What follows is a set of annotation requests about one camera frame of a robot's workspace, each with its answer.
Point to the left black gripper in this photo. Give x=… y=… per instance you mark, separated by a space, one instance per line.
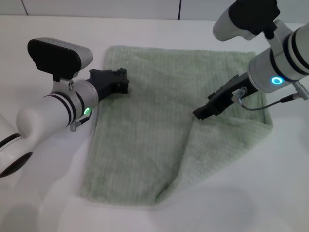
x=103 y=82

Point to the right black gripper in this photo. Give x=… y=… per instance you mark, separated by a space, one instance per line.
x=237 y=87

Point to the green ribbed towel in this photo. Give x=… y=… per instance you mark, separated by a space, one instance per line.
x=149 y=135

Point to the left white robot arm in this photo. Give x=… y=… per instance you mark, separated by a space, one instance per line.
x=43 y=113

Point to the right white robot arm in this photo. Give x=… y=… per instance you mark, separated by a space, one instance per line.
x=277 y=60

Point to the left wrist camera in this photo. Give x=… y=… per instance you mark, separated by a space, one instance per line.
x=55 y=58

